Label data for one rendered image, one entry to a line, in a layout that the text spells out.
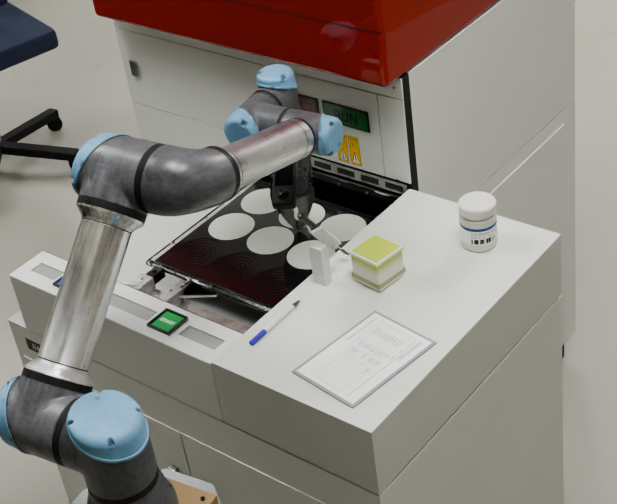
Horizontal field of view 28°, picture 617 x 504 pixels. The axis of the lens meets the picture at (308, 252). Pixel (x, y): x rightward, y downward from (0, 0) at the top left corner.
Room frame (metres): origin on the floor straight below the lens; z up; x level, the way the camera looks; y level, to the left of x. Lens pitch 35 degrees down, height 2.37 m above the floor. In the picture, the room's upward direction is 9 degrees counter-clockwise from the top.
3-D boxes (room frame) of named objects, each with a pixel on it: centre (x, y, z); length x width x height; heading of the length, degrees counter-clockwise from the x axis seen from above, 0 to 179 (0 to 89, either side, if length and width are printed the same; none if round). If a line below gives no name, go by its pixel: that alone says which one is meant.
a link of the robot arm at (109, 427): (1.46, 0.35, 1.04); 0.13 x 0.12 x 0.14; 56
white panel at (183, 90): (2.45, 0.06, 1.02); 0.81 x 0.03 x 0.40; 47
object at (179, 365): (1.93, 0.37, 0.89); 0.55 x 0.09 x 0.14; 47
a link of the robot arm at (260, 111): (2.09, 0.05, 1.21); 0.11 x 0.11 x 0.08; 56
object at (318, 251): (1.91, -0.03, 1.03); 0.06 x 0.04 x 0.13; 137
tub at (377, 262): (1.88, -0.12, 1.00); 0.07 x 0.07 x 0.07; 39
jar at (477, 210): (1.94, -0.33, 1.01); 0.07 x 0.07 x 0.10
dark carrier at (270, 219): (2.15, 0.07, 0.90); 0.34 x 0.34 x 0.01; 47
